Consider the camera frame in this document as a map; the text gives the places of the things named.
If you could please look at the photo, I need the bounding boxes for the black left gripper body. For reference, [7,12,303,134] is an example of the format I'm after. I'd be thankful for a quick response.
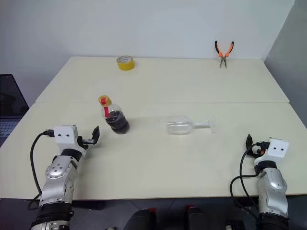
[77,136,95,148]

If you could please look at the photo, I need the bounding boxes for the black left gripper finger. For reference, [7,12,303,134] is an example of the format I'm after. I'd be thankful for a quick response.
[91,125,100,145]

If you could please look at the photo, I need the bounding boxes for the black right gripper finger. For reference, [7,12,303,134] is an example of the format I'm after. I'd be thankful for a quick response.
[245,134,253,152]

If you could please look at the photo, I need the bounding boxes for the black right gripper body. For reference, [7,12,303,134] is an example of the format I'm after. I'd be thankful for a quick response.
[249,141,269,157]

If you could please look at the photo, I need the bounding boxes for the dark soda bottle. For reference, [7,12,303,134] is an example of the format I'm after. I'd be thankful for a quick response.
[101,103,130,136]

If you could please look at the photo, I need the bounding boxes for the clear plastic bottle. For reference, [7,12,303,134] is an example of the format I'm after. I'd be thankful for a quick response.
[160,115,217,136]

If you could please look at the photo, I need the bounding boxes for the yellow tape roll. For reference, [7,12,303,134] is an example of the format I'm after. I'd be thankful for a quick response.
[116,55,136,71]

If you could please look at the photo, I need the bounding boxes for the dark laptop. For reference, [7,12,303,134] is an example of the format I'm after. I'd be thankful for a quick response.
[0,74,30,147]

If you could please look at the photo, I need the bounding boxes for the dark rounded shape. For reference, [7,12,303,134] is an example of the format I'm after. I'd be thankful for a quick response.
[185,205,231,230]
[123,207,158,230]

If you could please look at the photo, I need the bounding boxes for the orange and black pliers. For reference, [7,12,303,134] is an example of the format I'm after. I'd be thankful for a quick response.
[214,40,235,70]

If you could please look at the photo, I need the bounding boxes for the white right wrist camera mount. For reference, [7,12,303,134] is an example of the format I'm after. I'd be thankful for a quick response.
[253,138,290,165]

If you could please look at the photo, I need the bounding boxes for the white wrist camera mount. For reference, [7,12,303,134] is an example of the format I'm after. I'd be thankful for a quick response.
[253,138,290,165]
[53,125,87,157]

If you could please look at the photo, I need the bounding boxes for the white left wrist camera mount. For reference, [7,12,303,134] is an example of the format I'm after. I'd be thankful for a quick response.
[53,125,87,157]

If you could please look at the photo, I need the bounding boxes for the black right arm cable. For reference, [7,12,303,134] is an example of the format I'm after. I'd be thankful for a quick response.
[229,142,265,222]

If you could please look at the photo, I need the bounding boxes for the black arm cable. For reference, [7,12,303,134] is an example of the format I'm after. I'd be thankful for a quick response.
[229,142,265,222]
[28,130,55,204]

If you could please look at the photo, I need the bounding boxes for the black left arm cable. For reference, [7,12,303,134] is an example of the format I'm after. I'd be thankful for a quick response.
[28,130,55,204]

